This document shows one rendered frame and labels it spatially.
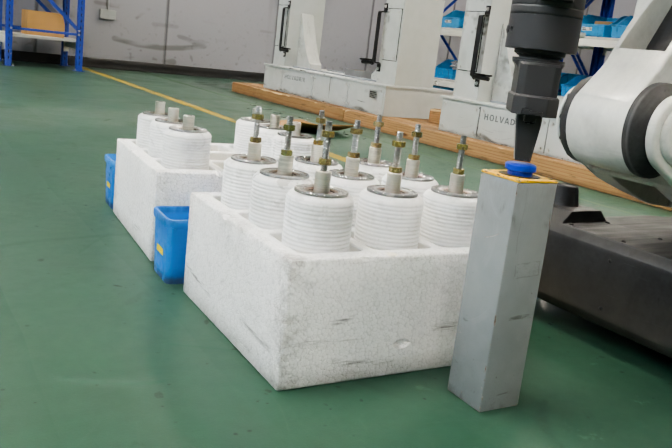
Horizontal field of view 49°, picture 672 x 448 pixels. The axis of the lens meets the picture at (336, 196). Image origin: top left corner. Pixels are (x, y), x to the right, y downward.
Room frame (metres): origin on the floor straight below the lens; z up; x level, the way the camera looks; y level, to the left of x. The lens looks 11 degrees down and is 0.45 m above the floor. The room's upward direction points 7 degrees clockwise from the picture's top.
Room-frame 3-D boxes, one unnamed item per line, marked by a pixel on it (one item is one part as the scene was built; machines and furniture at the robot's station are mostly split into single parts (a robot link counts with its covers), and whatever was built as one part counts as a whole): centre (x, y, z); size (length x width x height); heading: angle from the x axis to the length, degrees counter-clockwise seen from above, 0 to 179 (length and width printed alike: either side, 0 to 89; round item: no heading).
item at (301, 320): (1.16, -0.02, 0.09); 0.39 x 0.39 x 0.18; 31
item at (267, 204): (1.10, 0.08, 0.16); 0.10 x 0.10 x 0.18
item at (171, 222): (1.36, 0.18, 0.06); 0.30 x 0.11 x 0.12; 119
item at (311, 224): (1.00, 0.02, 0.16); 0.10 x 0.10 x 0.18
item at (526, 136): (0.94, -0.23, 0.36); 0.03 x 0.02 x 0.06; 83
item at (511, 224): (0.95, -0.23, 0.16); 0.07 x 0.07 x 0.31; 31
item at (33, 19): (6.39, 2.66, 0.36); 0.31 x 0.25 x 0.20; 123
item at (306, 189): (1.00, 0.02, 0.25); 0.08 x 0.08 x 0.01
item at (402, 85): (5.22, -0.01, 0.45); 1.61 x 0.57 x 0.74; 33
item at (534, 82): (0.95, -0.24, 0.45); 0.13 x 0.10 x 0.12; 173
